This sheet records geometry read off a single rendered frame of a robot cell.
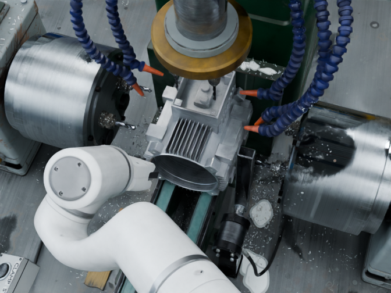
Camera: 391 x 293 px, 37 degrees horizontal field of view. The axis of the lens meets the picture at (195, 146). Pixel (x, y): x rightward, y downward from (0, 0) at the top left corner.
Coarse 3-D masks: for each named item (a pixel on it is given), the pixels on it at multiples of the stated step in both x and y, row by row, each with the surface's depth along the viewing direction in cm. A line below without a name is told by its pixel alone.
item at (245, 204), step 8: (240, 152) 101; (248, 152) 101; (240, 160) 102; (248, 160) 101; (240, 168) 105; (248, 168) 104; (240, 176) 108; (248, 176) 107; (240, 184) 111; (248, 184) 110; (240, 192) 115; (248, 192) 114; (240, 200) 118; (248, 200) 117
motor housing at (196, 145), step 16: (176, 128) 122; (192, 128) 120; (224, 128) 124; (240, 128) 126; (176, 144) 118; (192, 144) 119; (208, 144) 121; (224, 144) 123; (240, 144) 128; (160, 160) 130; (176, 160) 134; (192, 160) 118; (176, 176) 133; (192, 176) 133; (208, 176) 132; (224, 176) 122
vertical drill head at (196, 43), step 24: (192, 0) 90; (216, 0) 91; (168, 24) 101; (192, 24) 96; (216, 24) 96; (240, 24) 103; (168, 48) 101; (192, 48) 99; (216, 48) 99; (240, 48) 101; (192, 72) 100; (216, 72) 100
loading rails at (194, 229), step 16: (160, 192) 134; (176, 192) 138; (224, 192) 143; (160, 208) 132; (176, 208) 144; (208, 208) 132; (192, 224) 130; (208, 224) 130; (192, 240) 129; (208, 240) 138; (128, 288) 124
